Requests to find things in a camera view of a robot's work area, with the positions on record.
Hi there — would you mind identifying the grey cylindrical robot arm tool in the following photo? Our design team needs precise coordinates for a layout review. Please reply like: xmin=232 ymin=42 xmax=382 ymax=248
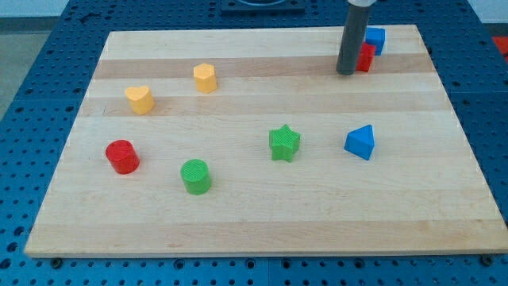
xmin=336 ymin=0 xmax=376 ymax=75

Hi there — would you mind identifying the green star block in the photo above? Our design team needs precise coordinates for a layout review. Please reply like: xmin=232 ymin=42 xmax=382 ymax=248
xmin=269 ymin=125 xmax=301 ymax=162

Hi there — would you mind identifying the wooden board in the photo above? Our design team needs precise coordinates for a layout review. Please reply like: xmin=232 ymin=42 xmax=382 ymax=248
xmin=25 ymin=25 xmax=507 ymax=258

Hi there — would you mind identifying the green cylinder block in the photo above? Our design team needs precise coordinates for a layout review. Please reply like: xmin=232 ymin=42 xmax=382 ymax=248
xmin=180 ymin=159 xmax=211 ymax=195

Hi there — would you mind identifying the yellow hexagon block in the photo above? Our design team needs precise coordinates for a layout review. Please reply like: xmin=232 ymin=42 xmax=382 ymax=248
xmin=193 ymin=64 xmax=217 ymax=94

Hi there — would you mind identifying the blue triangle block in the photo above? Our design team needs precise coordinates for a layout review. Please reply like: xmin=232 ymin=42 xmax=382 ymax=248
xmin=344 ymin=125 xmax=375 ymax=160

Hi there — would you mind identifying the yellow heart block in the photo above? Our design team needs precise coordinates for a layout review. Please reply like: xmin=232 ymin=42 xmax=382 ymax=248
xmin=125 ymin=86 xmax=156 ymax=115

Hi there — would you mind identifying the red cylinder block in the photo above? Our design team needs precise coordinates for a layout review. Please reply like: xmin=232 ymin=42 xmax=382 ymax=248
xmin=105 ymin=140 xmax=140 ymax=175

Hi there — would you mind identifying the blue cube block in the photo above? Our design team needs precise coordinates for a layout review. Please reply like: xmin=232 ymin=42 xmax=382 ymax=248
xmin=365 ymin=27 xmax=387 ymax=56

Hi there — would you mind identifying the red object at right edge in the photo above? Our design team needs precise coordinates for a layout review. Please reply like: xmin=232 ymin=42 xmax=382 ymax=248
xmin=492 ymin=36 xmax=508 ymax=62

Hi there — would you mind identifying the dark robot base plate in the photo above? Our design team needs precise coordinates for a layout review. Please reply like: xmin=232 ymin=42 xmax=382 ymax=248
xmin=219 ymin=0 xmax=306 ymax=14

